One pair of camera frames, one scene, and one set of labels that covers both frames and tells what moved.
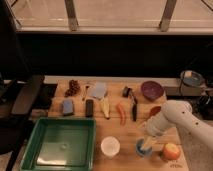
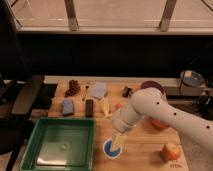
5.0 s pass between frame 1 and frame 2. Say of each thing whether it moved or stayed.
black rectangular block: stayed
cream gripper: moved
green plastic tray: stayed
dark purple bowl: stayed
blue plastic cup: moved
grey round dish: stayed
